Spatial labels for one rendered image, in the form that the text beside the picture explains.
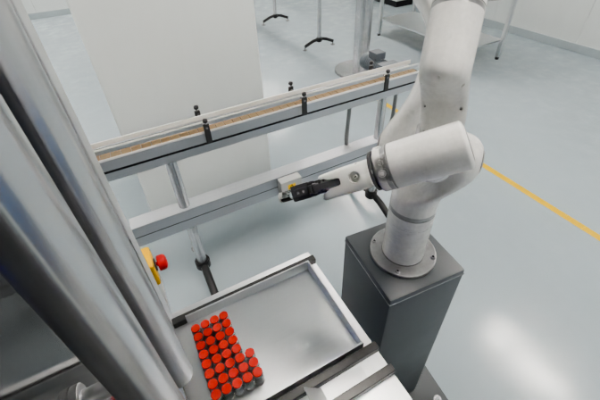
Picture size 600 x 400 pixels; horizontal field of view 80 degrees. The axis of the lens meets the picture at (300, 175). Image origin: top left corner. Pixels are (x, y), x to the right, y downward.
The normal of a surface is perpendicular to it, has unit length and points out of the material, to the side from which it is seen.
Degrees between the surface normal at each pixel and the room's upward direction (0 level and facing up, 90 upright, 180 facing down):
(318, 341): 0
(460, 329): 0
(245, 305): 0
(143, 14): 90
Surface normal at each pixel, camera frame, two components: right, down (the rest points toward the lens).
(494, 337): -0.04, -0.78
